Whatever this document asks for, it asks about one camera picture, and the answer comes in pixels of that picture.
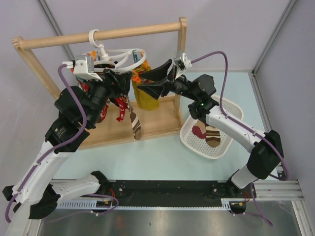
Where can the white slotted cable duct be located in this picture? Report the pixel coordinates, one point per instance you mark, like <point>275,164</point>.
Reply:
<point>102,206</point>

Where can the teal peg far side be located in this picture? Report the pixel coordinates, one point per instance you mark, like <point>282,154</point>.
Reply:
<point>135,56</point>

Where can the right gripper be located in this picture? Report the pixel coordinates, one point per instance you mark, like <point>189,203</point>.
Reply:
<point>158,74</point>

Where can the orange clothes peg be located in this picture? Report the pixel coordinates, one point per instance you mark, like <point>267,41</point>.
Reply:
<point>93,54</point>

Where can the mustard yellow sock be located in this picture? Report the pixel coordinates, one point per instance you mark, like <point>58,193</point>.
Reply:
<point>143,100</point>

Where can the tan maroon sock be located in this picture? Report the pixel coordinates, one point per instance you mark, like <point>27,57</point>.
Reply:
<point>200,129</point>

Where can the black argyle sock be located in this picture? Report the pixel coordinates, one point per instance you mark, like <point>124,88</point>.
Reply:
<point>82,84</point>

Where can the aluminium frame rail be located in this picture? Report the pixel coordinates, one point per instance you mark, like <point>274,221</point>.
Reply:
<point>271,190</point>

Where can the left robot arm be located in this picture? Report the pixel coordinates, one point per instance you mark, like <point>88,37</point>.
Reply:
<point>79,111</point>

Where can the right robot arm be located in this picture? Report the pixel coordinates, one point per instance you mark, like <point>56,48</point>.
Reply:
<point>265,148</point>

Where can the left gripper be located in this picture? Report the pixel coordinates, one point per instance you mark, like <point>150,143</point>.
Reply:
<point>121,82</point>

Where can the brown white striped sock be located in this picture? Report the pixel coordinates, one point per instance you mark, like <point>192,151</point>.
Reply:
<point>213,136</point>

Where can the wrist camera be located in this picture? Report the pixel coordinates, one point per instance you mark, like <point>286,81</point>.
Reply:
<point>83,68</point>
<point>182,60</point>

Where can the white plastic clip hanger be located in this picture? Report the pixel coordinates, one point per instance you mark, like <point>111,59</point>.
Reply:
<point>121,59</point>

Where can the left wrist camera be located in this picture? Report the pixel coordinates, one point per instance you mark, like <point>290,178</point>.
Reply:
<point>83,68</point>

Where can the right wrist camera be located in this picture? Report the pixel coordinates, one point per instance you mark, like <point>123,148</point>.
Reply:
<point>182,60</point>

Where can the red patterned sock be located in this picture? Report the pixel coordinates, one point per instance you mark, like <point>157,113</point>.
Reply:
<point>122,104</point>
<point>103,114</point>

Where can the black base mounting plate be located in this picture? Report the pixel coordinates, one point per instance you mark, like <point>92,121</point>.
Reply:
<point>175,192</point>

